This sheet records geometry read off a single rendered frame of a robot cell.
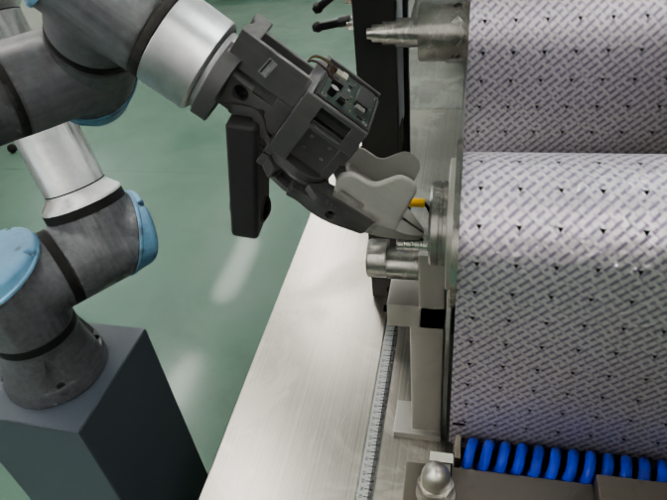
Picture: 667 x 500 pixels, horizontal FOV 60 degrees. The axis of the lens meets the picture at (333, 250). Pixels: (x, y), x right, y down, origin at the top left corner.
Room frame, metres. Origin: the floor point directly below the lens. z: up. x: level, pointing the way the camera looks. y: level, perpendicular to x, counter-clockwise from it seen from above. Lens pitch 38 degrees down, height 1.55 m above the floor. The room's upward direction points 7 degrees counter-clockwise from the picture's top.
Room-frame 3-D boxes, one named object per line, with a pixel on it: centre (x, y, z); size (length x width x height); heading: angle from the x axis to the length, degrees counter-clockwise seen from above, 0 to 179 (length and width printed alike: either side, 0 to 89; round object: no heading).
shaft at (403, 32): (0.67, -0.10, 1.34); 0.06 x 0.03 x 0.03; 74
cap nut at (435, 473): (0.28, -0.07, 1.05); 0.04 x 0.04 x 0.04
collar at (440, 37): (0.65, -0.16, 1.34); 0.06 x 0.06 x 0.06; 74
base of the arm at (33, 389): (0.62, 0.45, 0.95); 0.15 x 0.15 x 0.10
